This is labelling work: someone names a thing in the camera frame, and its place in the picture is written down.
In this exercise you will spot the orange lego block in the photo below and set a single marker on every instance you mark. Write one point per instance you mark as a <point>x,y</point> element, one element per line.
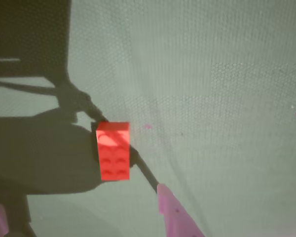
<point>113,158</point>

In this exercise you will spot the green mat with dark edge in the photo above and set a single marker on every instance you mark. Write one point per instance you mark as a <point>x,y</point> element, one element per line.
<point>212,123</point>

